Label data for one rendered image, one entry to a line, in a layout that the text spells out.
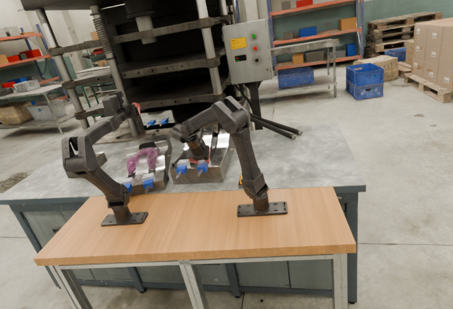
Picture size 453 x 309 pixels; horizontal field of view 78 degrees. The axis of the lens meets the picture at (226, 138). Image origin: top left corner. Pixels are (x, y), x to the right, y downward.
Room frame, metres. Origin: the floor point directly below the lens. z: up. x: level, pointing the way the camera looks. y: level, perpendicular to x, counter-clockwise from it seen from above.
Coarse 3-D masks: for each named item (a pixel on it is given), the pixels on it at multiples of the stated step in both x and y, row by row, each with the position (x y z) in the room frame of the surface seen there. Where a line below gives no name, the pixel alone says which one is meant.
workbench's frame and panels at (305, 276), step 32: (352, 192) 1.01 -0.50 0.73; (32, 224) 1.50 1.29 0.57; (64, 224) 1.44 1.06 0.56; (352, 224) 1.01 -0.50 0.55; (352, 256) 1.01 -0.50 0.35; (224, 288) 1.20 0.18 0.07; (256, 288) 1.15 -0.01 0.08; (288, 288) 1.11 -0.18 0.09; (320, 288) 1.07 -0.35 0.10; (352, 288) 1.01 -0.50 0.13
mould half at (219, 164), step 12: (204, 132) 1.55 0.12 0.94; (228, 144) 1.41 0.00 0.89; (180, 156) 1.39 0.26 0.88; (216, 156) 1.30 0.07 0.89; (228, 156) 1.36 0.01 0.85; (192, 168) 1.22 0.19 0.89; (216, 168) 1.19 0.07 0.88; (180, 180) 1.24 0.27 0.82; (192, 180) 1.22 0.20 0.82; (204, 180) 1.21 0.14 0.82; (216, 180) 1.19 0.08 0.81
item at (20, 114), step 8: (8, 104) 6.26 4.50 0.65; (16, 104) 6.19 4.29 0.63; (24, 104) 6.11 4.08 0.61; (0, 112) 6.04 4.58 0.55; (8, 112) 5.96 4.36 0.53; (16, 112) 5.89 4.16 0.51; (24, 112) 6.04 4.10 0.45; (8, 120) 6.00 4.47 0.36; (16, 120) 5.91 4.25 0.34; (24, 120) 5.96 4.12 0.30
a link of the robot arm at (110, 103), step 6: (108, 96) 1.25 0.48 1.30; (114, 96) 1.23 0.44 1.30; (102, 102) 1.20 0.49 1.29; (108, 102) 1.20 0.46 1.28; (114, 102) 1.22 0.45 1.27; (108, 108) 1.20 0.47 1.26; (114, 108) 1.21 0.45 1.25; (108, 114) 1.20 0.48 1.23; (114, 114) 1.19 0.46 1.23; (114, 120) 1.15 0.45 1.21; (120, 120) 1.19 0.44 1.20
